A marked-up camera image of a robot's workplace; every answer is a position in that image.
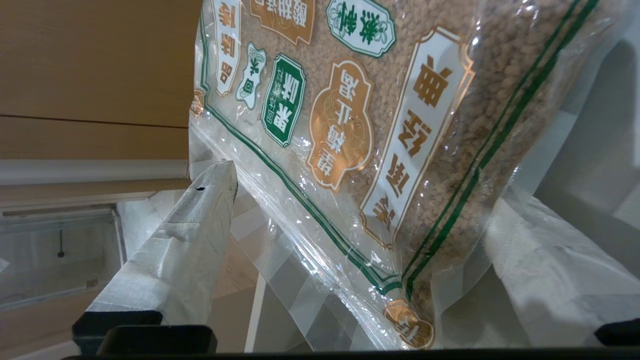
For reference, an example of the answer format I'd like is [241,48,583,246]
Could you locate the brown granule drink bag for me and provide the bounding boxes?
[189,0,640,351]

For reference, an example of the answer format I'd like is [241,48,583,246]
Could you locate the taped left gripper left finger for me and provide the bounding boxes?
[72,160,239,354]

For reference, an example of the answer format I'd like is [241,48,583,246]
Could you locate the light wooden furniture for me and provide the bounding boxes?
[0,0,203,162]

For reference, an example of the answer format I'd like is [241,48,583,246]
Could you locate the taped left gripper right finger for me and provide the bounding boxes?
[492,197,640,349]

